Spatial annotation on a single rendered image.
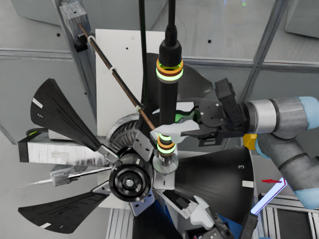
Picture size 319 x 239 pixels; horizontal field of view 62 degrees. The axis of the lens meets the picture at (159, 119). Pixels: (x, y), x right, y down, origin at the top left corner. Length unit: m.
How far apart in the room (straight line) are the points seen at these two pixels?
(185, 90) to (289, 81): 0.98
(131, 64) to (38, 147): 0.43
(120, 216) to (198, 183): 1.19
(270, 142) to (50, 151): 0.69
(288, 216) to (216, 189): 1.19
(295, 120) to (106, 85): 0.63
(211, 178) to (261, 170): 1.47
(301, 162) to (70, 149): 0.69
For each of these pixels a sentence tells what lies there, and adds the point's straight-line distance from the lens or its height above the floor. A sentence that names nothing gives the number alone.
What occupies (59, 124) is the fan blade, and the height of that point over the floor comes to 1.29.
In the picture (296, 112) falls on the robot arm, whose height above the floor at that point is 1.47.
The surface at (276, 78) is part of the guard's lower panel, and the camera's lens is 1.55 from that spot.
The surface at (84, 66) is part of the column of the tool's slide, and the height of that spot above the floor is 1.07.
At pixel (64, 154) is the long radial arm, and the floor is 1.12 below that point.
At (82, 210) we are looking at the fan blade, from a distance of 0.93.
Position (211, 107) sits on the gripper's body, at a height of 1.47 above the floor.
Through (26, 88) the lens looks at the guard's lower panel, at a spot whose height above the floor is 0.72.
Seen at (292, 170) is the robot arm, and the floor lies 1.36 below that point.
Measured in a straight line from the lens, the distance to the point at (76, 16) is 1.01.
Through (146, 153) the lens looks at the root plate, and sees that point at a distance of 0.76.
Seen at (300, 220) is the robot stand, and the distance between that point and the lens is 1.97.
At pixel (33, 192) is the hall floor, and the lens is 2.25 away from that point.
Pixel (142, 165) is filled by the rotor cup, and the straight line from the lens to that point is 0.74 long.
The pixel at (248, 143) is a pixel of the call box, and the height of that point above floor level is 1.03.
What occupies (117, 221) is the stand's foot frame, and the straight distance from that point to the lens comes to 1.93.
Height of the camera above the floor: 1.92
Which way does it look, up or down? 55 degrees down
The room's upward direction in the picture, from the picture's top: straight up
